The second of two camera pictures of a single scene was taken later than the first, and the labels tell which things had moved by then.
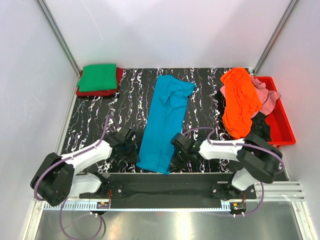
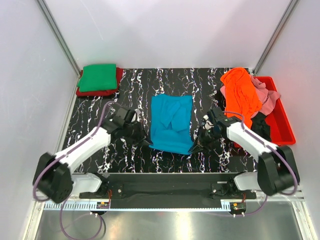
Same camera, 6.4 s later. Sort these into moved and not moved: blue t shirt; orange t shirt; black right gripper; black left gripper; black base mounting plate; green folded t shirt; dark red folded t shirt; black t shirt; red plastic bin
Moved: black right gripper; black left gripper; blue t shirt
Not moved: green folded t shirt; black base mounting plate; dark red folded t shirt; red plastic bin; black t shirt; orange t shirt
